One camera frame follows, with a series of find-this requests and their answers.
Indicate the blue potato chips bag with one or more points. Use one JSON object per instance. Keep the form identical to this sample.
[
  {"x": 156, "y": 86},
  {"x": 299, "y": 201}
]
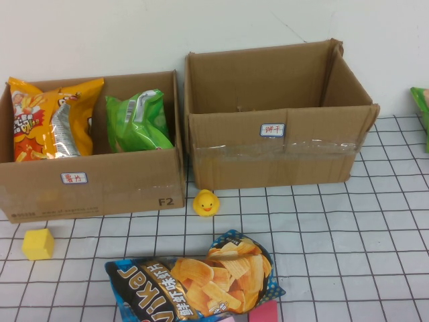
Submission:
[{"x": 201, "y": 278}]

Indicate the orange fries snack bag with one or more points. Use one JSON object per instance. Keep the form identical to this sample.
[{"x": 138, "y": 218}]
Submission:
[{"x": 30, "y": 134}]

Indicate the green snack bag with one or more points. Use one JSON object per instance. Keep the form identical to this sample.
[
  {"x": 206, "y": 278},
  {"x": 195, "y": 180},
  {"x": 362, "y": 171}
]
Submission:
[{"x": 420, "y": 110}]

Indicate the empty taped cardboard box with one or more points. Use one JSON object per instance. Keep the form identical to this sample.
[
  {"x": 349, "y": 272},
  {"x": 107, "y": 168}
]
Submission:
[{"x": 234, "y": 167}]

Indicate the yellow rubber duck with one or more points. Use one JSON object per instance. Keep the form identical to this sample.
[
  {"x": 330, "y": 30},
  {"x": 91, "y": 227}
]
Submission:
[{"x": 205, "y": 203}]

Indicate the white handwritten label sticker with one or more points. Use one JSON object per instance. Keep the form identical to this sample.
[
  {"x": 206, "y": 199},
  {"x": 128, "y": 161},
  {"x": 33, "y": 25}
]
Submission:
[
  {"x": 273, "y": 129},
  {"x": 73, "y": 178}
]

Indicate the green chip bag with barcode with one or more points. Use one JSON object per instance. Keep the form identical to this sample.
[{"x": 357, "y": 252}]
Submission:
[{"x": 140, "y": 131}]

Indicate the cardboard box marked F2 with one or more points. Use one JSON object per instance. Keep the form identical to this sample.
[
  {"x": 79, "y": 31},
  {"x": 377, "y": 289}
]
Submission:
[{"x": 117, "y": 181}]

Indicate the white grid tablecloth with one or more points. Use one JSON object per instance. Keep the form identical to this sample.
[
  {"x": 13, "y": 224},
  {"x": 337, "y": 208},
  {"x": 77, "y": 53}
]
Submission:
[{"x": 335, "y": 251}]

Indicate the light pink foam block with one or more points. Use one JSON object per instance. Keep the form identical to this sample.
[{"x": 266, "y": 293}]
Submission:
[{"x": 226, "y": 320}]

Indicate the red foam block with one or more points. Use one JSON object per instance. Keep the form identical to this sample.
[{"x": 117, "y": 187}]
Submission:
[{"x": 264, "y": 313}]

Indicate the yellow foam cube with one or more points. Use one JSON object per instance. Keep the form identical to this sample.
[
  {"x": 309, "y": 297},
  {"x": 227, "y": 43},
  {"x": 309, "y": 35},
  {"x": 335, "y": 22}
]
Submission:
[{"x": 37, "y": 245}]

